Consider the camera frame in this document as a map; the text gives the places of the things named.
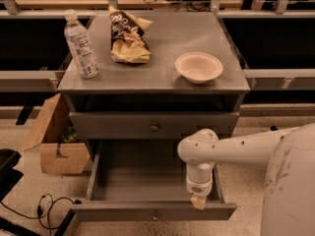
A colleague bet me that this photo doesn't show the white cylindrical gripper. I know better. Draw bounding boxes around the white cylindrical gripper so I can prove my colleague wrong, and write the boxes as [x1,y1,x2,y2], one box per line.
[186,163,215,210]

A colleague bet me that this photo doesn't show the grey drawer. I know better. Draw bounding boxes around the grey drawer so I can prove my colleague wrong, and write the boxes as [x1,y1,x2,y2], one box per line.
[69,112,239,140]
[73,140,237,221]

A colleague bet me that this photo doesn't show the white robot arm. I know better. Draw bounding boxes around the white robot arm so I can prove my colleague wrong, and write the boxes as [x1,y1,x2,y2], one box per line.
[177,123,315,236]

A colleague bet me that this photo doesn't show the grey drawer cabinet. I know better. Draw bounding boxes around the grey drawer cabinet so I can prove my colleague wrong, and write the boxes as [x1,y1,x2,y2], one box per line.
[56,11,251,149]

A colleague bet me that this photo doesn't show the grey top drawer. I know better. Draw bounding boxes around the grey top drawer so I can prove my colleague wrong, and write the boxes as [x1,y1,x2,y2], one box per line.
[69,112,239,140]

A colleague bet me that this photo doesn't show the white paper bowl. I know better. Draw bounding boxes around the white paper bowl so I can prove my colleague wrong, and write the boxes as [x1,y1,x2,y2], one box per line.
[174,52,223,84]

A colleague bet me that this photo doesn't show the black chair base leg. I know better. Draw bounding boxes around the black chair base leg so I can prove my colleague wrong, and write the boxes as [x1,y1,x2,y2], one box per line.
[54,208,75,236]

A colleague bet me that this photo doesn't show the brown cardboard box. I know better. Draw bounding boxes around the brown cardboard box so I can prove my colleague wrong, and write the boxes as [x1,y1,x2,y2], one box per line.
[22,93,91,175]

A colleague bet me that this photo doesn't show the crumpled chip bag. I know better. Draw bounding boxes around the crumpled chip bag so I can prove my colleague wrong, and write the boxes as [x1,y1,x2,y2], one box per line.
[108,6,153,64]

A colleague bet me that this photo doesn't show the black bin at left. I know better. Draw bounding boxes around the black bin at left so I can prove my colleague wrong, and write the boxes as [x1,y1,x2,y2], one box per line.
[0,148,23,201]

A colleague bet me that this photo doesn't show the clear plastic water bottle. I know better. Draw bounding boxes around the clear plastic water bottle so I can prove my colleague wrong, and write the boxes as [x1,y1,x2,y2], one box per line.
[64,10,98,79]

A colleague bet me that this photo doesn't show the black cable on floor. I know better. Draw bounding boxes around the black cable on floor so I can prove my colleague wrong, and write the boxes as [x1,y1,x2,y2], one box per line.
[0,194,76,231]

